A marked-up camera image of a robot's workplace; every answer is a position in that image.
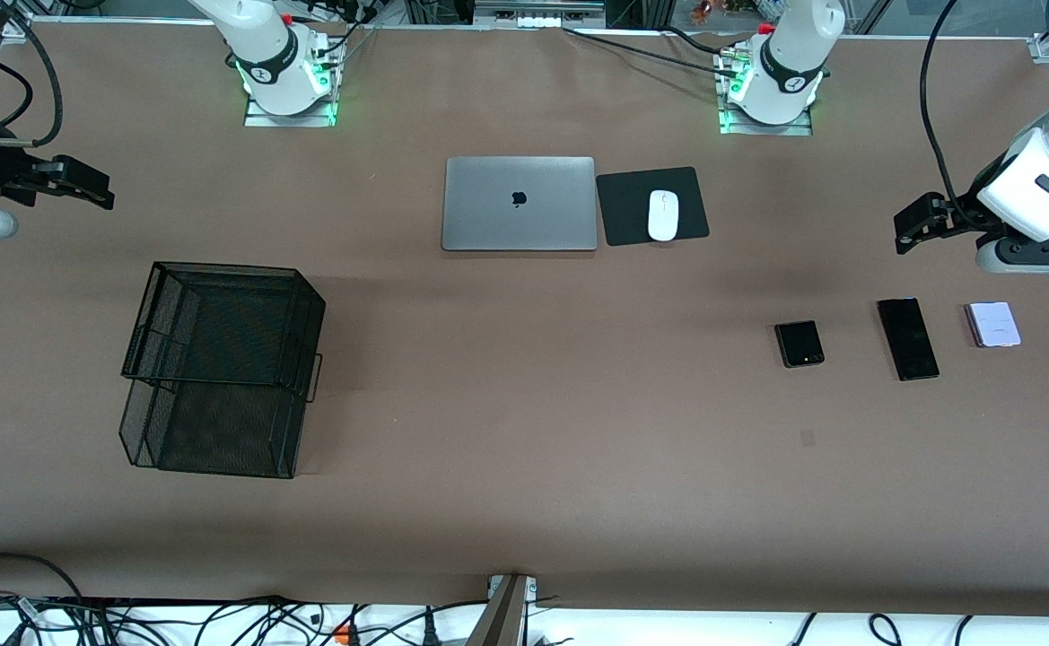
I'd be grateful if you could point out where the black mouse pad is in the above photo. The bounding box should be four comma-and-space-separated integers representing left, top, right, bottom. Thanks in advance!
596, 166, 711, 247

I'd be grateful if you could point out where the long black smartphone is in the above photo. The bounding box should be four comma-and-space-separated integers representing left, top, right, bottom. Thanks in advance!
877, 298, 940, 381

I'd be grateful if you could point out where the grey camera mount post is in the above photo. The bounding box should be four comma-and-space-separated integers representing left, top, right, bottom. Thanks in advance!
464, 574, 539, 646

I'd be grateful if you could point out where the silver closed laptop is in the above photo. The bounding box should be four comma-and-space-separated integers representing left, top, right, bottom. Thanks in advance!
441, 156, 599, 252

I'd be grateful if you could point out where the black base cable bundle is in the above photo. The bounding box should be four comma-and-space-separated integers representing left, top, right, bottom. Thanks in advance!
309, 0, 380, 68

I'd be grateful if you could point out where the black mesh desk organizer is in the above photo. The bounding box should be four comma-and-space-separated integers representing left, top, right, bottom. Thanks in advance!
118, 261, 326, 480

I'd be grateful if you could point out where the white computer mouse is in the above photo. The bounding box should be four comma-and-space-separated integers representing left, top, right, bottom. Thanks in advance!
648, 189, 679, 242

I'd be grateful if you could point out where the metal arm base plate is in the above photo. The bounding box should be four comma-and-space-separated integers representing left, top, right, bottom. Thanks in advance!
244, 31, 345, 128
717, 45, 814, 137

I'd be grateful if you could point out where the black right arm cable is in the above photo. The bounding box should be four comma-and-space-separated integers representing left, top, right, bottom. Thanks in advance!
0, 4, 65, 149

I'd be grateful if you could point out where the lavender flip phone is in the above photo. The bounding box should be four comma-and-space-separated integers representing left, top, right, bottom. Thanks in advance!
966, 301, 1022, 348

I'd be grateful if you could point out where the black flip phone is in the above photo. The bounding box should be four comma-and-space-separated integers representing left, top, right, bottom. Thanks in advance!
774, 320, 826, 369

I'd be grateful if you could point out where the white power strip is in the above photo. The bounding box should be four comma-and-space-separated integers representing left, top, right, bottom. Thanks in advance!
475, 0, 606, 30

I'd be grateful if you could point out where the black arched cable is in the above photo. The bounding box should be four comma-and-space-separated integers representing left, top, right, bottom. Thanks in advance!
0, 553, 85, 604

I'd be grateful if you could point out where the black cable on table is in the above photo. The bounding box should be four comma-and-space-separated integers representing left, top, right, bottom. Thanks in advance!
563, 25, 731, 77
663, 25, 740, 57

